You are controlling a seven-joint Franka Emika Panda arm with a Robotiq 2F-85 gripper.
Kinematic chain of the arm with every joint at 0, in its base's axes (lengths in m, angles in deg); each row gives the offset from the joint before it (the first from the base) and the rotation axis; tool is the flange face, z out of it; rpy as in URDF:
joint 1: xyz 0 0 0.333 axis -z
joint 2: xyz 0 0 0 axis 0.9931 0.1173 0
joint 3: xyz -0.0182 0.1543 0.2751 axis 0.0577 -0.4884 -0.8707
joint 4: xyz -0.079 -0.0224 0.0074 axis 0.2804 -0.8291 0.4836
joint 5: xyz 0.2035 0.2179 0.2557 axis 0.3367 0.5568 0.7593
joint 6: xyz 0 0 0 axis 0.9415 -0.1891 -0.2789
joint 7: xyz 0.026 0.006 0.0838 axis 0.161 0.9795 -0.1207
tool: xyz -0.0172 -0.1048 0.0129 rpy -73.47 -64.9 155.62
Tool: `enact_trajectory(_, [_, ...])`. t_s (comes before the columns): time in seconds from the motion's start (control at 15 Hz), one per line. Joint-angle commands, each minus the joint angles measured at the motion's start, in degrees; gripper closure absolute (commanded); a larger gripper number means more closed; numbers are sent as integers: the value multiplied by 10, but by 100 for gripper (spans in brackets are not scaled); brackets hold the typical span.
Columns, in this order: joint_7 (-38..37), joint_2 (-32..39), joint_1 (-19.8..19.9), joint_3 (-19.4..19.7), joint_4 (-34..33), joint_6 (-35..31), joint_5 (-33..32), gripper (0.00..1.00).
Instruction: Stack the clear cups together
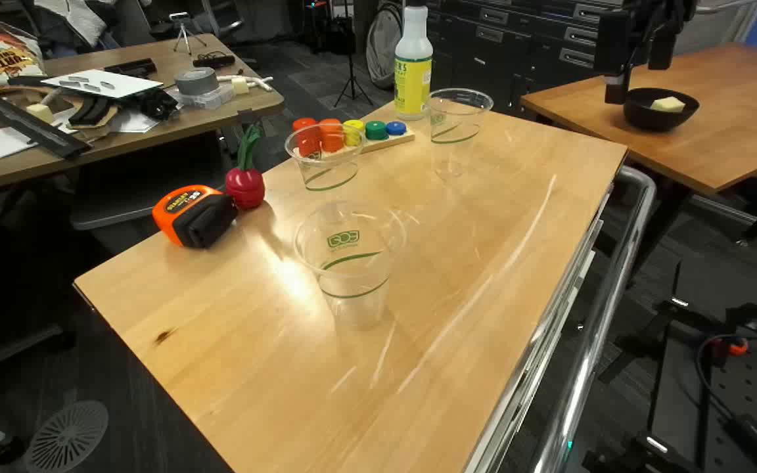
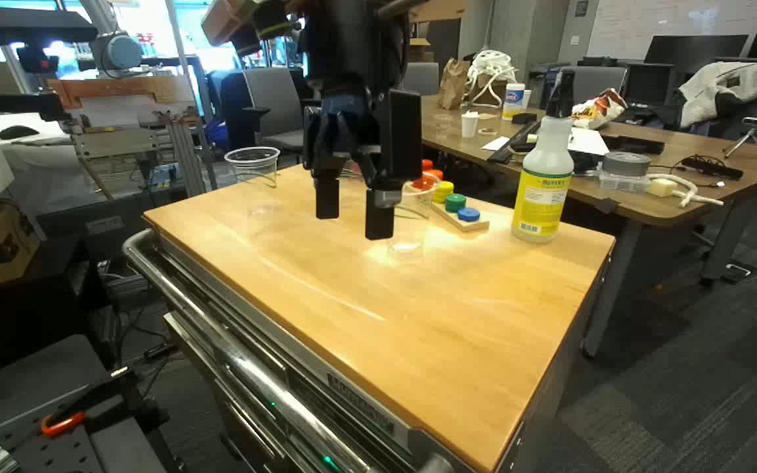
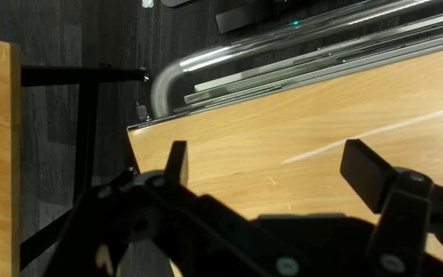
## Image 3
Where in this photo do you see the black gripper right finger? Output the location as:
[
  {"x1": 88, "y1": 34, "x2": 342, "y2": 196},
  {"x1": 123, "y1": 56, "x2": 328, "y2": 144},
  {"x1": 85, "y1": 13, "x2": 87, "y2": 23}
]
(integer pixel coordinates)
[{"x1": 340, "y1": 139, "x2": 397, "y2": 214}]

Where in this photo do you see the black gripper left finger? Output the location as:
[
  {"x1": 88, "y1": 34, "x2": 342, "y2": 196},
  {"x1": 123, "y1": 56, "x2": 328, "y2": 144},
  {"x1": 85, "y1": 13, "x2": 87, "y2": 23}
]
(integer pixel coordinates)
[{"x1": 165, "y1": 140, "x2": 190, "y2": 187}]

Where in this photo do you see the black table leg frame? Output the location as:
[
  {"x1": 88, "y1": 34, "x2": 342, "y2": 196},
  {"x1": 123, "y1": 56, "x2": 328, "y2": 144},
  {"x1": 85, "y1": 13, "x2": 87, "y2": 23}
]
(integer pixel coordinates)
[{"x1": 20, "y1": 65, "x2": 150, "y2": 270}]

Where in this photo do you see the metal cart push handle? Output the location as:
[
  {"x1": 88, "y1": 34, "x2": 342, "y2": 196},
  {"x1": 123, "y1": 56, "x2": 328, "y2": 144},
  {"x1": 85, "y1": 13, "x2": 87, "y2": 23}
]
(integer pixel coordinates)
[{"x1": 151, "y1": 0, "x2": 443, "y2": 119}]

